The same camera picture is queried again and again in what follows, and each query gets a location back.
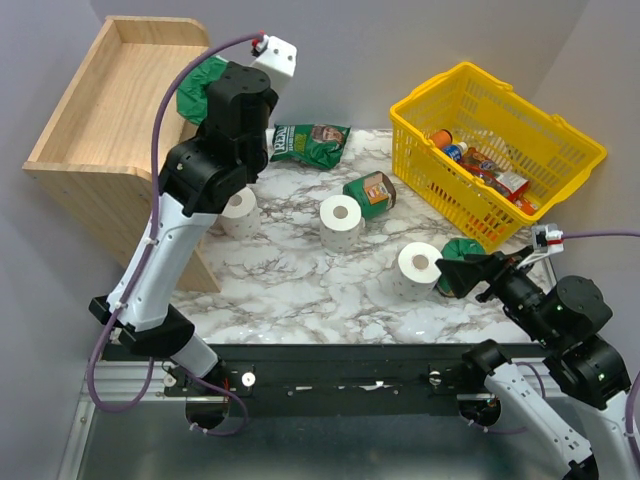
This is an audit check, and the red white box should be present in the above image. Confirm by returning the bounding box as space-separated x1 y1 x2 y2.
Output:
495 171 530 202

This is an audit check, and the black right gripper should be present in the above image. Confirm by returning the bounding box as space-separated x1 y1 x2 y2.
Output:
435 243 560 345

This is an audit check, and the white dotted roll right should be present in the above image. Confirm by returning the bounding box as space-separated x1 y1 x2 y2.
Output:
392 242 442 301

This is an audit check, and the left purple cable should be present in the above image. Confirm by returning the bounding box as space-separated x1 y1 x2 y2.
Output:
85 31 266 436

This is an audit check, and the green wrapped roll with picture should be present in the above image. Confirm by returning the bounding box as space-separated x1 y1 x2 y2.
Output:
342 171 397 220

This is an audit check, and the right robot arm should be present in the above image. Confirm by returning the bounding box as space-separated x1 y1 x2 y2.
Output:
436 247 639 479

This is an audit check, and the wooden shelf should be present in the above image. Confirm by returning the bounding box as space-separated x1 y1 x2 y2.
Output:
23 16 209 266

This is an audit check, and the green chips bag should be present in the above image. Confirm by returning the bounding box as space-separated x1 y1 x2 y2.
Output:
271 124 351 170

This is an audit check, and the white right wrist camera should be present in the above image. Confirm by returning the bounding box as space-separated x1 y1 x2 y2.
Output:
519 224 564 269

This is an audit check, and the yellow plastic basket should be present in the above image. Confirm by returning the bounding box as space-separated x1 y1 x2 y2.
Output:
389 62 607 252

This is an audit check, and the white dotted roll middle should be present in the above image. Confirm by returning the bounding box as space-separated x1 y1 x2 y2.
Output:
319 194 365 253

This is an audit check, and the white dotted roll left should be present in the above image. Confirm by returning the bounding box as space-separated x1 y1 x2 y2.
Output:
219 187 261 240

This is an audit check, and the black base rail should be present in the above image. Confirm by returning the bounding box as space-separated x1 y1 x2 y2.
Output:
164 342 551 416

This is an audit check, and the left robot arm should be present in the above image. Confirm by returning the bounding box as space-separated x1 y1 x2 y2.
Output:
89 60 295 395

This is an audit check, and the white dotted roll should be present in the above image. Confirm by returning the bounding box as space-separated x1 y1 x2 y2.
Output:
392 242 442 301
219 187 261 240
319 194 365 253

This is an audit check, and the blue label bottle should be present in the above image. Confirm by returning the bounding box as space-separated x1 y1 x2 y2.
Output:
442 141 468 163

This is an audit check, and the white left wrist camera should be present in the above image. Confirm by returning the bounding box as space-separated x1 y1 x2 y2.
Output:
250 34 297 96

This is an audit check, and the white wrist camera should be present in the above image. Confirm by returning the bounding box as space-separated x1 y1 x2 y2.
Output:
250 34 297 96
519 224 564 269

